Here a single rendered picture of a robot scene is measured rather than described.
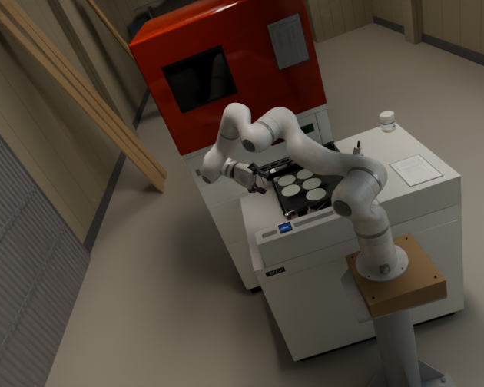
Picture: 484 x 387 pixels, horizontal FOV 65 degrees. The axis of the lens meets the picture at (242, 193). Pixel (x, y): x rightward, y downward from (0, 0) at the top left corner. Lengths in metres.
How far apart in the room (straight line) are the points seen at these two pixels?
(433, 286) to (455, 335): 0.99
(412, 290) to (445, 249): 0.63
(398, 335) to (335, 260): 0.40
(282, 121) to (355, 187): 0.36
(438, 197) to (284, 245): 0.69
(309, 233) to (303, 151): 0.49
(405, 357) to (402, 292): 0.53
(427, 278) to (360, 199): 0.41
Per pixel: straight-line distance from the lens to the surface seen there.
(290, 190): 2.04
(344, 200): 1.23
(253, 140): 1.33
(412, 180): 1.82
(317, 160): 1.31
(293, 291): 1.91
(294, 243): 1.71
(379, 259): 1.47
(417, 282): 1.49
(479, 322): 2.51
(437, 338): 2.44
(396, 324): 1.73
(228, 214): 2.33
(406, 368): 2.01
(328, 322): 2.14
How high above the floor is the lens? 2.03
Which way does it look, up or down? 32 degrees down
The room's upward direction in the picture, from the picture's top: 22 degrees counter-clockwise
